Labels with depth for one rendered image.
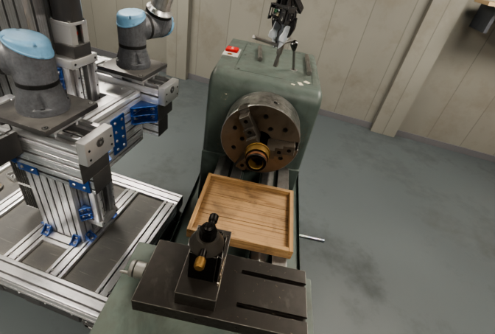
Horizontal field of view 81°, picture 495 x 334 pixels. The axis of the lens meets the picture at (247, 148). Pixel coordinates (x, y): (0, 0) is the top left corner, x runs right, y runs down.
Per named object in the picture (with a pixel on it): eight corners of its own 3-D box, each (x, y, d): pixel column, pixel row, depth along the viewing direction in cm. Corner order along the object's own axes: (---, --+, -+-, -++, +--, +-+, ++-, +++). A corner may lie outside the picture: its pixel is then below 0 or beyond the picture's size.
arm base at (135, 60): (108, 64, 130) (106, 42, 124) (129, 55, 142) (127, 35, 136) (138, 73, 128) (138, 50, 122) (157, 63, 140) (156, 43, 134)
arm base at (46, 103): (3, 110, 89) (-8, 79, 84) (44, 92, 102) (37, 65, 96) (44, 123, 87) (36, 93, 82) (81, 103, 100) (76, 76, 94)
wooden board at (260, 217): (208, 179, 123) (208, 172, 120) (291, 197, 122) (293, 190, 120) (185, 236, 98) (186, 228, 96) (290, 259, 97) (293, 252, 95)
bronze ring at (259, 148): (248, 136, 107) (244, 150, 99) (272, 141, 107) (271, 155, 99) (244, 155, 112) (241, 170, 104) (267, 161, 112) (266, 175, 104)
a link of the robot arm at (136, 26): (111, 40, 127) (108, 7, 119) (136, 36, 137) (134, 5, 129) (130, 49, 123) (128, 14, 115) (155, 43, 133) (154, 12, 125)
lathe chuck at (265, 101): (216, 145, 129) (238, 82, 111) (281, 169, 131) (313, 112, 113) (211, 157, 121) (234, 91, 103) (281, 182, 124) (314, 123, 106)
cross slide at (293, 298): (160, 248, 86) (159, 238, 83) (301, 279, 85) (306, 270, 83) (131, 310, 71) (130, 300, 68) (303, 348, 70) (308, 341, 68)
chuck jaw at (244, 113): (251, 133, 116) (238, 108, 110) (263, 129, 114) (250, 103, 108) (247, 148, 106) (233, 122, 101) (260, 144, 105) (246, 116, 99)
